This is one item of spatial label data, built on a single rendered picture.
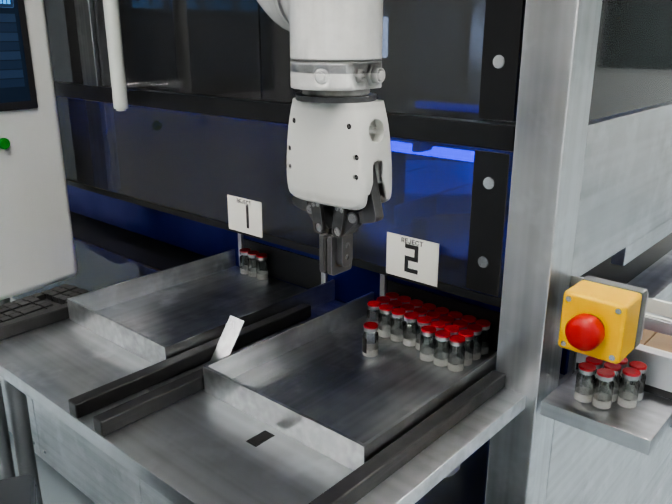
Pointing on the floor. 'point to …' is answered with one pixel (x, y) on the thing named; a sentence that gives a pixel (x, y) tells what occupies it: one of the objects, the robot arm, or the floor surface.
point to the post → (541, 233)
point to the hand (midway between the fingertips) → (336, 251)
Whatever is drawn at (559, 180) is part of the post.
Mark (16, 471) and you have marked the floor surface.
